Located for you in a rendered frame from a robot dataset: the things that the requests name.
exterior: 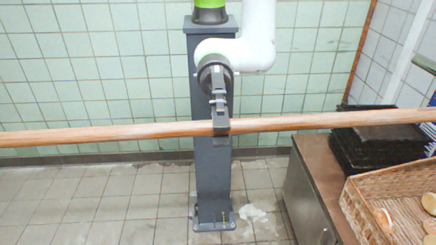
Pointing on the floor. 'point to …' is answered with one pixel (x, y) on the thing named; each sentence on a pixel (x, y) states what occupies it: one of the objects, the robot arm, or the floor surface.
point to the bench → (316, 192)
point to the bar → (424, 64)
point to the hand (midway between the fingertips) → (220, 126)
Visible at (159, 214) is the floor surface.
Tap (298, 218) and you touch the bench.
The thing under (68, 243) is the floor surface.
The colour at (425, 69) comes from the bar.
